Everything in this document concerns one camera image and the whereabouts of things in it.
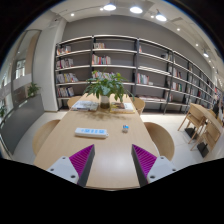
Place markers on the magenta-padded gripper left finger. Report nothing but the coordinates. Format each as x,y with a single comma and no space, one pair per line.
61,168

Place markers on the group of ceiling lights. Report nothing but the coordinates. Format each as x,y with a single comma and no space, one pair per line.
136,9

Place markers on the small green floor plant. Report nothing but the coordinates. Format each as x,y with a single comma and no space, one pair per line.
32,89

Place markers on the light wooden chair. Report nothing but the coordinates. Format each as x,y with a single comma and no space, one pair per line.
161,138
73,101
45,135
140,105

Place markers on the green potted plant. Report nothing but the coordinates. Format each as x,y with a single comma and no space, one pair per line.
106,86

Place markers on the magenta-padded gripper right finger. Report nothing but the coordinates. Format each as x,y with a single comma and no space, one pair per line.
161,166

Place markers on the white power strip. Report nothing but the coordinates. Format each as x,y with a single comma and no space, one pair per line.
91,132

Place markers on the white-covered book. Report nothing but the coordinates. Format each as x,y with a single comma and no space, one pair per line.
85,106

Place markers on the small white charger block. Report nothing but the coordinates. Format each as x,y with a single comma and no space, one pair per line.
125,128

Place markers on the dark photo-covered book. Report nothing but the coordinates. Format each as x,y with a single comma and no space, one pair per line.
121,106

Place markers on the person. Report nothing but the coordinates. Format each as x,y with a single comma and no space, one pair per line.
220,108

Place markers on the yellow book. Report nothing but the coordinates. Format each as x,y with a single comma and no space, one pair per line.
121,112

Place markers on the grey bookshelf unit with books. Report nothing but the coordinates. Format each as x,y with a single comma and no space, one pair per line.
156,66

